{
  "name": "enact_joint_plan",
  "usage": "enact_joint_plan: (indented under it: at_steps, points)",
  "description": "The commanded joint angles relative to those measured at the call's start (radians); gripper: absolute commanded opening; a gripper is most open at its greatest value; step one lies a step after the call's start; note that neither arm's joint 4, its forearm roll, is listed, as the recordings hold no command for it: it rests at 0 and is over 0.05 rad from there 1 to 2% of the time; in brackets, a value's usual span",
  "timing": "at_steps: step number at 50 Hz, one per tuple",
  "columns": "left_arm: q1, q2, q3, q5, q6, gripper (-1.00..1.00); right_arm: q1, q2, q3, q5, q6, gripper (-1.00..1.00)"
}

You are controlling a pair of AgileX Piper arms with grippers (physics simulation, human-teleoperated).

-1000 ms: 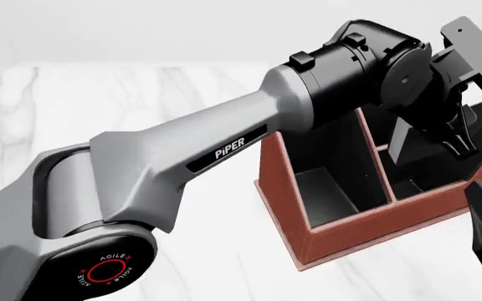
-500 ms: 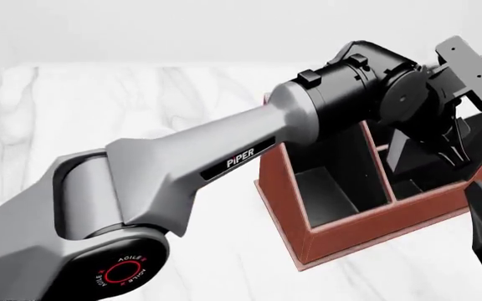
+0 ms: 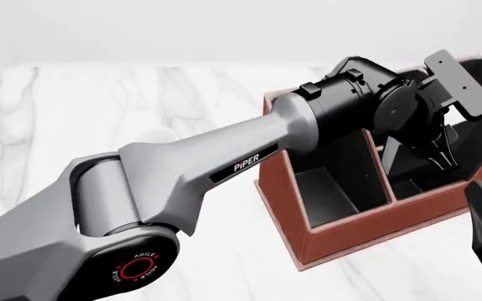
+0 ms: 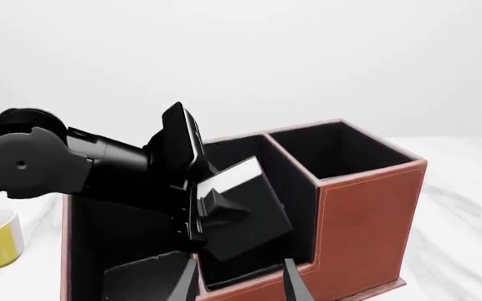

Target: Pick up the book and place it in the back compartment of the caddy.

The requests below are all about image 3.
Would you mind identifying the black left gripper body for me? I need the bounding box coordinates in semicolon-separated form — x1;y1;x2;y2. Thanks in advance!
408;93;452;149

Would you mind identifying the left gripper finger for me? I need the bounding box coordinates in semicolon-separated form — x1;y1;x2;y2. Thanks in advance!
443;123;461;171
426;140;447;171

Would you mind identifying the black book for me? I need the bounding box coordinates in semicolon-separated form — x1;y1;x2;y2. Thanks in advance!
383;135;433;181

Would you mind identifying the red-brown desk caddy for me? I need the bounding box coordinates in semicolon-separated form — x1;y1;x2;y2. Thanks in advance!
252;54;482;273

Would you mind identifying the flat plate on black stalk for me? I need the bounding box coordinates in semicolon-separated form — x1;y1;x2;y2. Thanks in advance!
417;48;482;121

